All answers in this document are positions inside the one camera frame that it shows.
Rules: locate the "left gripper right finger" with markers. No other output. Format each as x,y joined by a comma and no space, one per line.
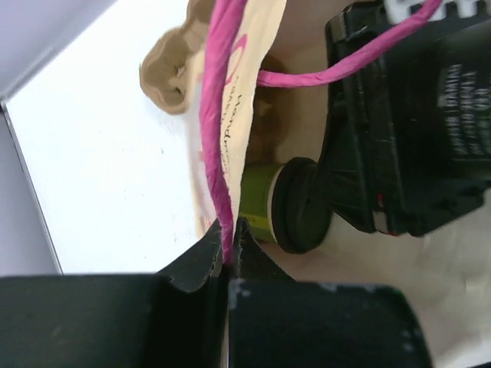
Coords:
275,321

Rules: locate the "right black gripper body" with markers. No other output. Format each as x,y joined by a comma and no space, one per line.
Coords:
407,141

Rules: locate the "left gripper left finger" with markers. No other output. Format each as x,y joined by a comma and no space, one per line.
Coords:
173,318

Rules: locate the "black plastic cup lid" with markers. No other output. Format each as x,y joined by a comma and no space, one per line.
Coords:
300,220

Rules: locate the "green paper coffee cup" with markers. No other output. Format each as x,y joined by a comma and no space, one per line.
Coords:
257,189

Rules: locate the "brown paper takeout bag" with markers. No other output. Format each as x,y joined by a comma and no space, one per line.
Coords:
239,34

